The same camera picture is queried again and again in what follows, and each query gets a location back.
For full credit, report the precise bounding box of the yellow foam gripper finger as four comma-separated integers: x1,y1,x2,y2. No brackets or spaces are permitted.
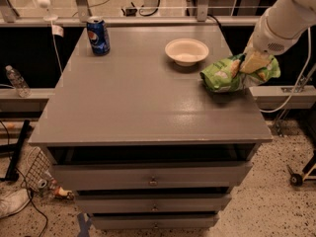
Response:
240,50,270,74

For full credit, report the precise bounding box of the green rice chip bag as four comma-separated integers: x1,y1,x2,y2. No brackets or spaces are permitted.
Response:
199,54,280,93

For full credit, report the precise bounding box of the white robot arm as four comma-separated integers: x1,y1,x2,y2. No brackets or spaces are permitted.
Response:
240,0,316,74

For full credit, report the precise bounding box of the white paper bowl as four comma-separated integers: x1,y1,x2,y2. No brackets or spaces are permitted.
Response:
165,39,209,66

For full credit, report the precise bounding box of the black caster wheel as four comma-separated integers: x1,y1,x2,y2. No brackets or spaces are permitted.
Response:
287,165,303,187

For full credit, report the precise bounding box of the black power adapter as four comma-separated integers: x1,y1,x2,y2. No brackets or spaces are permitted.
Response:
122,4,137,17

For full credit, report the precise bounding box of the grey drawer cabinet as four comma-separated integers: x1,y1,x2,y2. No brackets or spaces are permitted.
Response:
30,25,272,218

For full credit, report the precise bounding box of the top grey drawer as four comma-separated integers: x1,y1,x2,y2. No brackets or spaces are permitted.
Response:
52,162,252,191

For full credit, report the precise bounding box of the grey drawer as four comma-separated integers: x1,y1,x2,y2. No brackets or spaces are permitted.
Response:
52,162,252,191
91,214,219,230
75,194,231,213

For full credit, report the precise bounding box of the blue Pepsi can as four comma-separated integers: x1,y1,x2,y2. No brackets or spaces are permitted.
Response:
87,17,111,55

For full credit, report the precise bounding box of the middle grey drawer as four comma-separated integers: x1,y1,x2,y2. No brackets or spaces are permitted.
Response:
75,194,231,213

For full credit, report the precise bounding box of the white desk lamp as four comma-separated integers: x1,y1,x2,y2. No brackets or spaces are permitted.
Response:
37,0,58,22

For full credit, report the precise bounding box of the bottom grey drawer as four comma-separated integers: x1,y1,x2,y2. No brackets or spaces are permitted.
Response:
91,214,219,230

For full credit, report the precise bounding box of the clear plastic water bottle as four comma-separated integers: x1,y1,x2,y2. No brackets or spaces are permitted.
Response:
5,65,31,98

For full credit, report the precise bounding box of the small toy on floor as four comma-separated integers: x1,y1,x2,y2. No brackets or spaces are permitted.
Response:
50,180,74,200

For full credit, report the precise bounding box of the black metal stand leg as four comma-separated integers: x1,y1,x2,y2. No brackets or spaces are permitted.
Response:
0,119,30,182

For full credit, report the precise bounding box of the white sneaker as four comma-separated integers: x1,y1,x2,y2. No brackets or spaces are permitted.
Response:
0,189,30,218

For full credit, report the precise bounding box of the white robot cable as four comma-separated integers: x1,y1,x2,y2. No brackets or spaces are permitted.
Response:
259,27,312,115

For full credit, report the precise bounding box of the wire mesh basket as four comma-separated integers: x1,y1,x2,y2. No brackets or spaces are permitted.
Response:
25,147,52,193

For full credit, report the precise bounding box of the black floor cable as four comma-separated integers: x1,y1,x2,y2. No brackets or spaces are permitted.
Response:
0,119,49,237

